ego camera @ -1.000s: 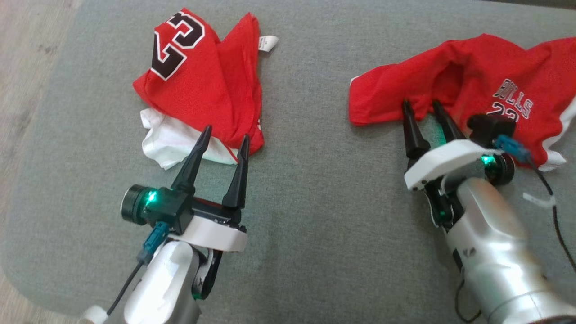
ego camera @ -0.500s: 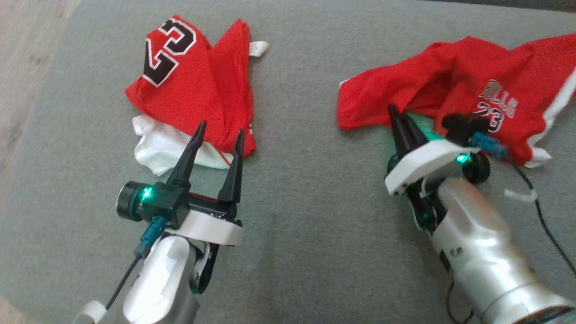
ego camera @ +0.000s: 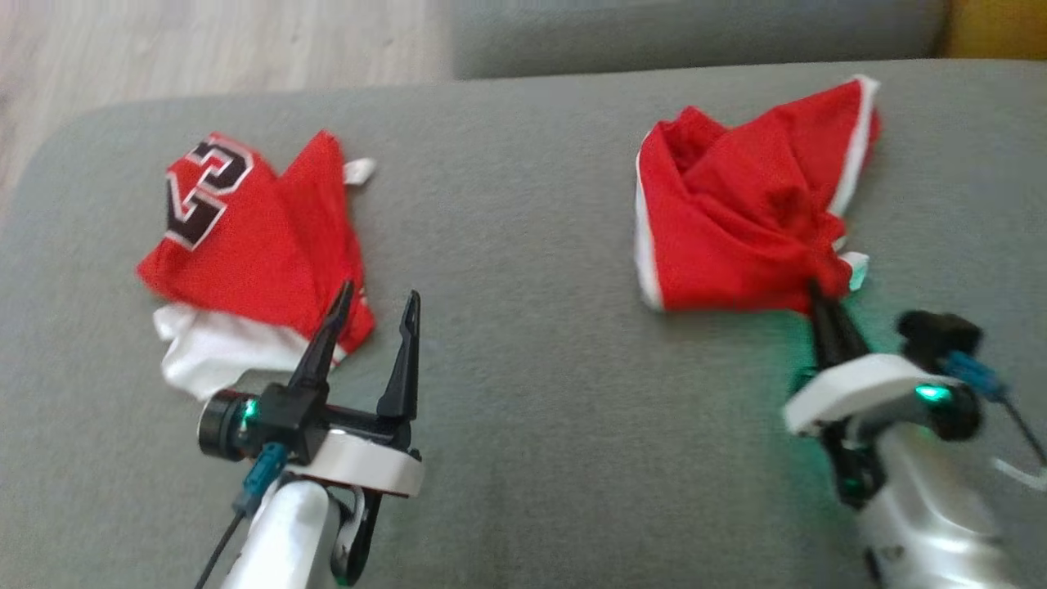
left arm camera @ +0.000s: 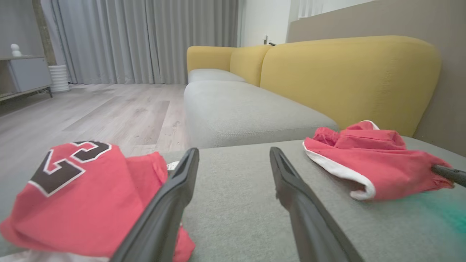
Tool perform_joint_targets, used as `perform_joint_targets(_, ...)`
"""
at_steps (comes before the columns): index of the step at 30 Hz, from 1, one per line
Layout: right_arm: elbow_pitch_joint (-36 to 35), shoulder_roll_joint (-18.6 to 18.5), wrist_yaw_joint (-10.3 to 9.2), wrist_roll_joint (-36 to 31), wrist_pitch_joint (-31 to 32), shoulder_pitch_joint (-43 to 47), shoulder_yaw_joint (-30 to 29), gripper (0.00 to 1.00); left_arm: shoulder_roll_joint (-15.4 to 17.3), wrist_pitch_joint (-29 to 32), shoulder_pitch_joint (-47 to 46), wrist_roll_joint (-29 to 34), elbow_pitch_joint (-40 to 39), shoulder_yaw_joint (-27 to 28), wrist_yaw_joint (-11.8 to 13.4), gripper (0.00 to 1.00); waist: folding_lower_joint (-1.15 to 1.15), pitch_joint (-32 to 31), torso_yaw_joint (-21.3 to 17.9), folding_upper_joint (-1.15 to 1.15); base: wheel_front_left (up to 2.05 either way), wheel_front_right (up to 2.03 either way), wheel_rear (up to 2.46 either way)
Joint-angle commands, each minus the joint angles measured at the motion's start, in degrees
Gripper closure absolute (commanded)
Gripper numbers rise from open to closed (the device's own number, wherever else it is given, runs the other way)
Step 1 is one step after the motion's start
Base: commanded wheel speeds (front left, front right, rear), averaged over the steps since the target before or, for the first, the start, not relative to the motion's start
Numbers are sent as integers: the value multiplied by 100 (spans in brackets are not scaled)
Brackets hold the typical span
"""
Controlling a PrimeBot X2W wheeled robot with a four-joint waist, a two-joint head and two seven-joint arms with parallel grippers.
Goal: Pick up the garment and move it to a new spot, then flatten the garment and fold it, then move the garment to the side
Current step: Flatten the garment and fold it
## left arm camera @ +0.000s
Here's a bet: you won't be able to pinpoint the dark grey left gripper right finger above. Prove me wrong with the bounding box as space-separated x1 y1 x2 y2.
269 147 365 262

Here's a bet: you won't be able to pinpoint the grey fabric ottoman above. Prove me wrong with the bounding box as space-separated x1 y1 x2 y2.
0 136 466 262

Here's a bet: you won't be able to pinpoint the red basketball jersey number 23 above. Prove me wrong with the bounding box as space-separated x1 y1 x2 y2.
0 140 196 262

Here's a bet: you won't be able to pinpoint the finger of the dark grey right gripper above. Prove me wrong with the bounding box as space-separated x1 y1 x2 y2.
431 164 466 188

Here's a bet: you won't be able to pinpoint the white ribbed vase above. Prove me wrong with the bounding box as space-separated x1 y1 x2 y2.
48 65 70 93

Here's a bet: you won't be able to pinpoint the red shorts with white trim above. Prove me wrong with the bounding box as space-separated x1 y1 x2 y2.
303 120 455 202

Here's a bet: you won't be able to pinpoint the beige green TV cabinet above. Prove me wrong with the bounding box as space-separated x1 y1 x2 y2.
0 55 54 103

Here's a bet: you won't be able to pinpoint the yellow and grey sofa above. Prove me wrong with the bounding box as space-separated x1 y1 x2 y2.
184 35 442 149

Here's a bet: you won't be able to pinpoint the grey pleated curtain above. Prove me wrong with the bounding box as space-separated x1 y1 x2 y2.
40 0 239 85

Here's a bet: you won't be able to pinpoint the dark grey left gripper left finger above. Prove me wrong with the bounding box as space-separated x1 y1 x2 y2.
109 147 200 262

